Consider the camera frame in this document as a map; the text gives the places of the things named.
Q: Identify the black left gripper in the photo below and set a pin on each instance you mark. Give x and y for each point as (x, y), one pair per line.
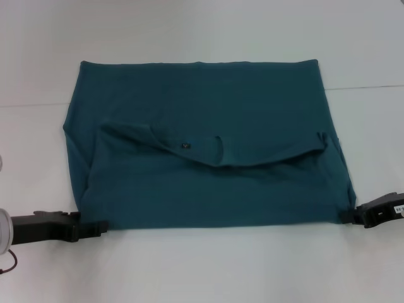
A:
(44, 227)

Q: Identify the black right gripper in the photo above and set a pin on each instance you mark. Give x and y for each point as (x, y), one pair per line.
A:
(383, 210)

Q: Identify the teal blue printed t-shirt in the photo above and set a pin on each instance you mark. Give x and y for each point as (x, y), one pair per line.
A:
(205, 158)

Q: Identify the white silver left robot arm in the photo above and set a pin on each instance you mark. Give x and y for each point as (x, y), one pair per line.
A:
(5, 230)

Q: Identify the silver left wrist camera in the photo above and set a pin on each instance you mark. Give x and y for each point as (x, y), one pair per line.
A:
(1, 164)

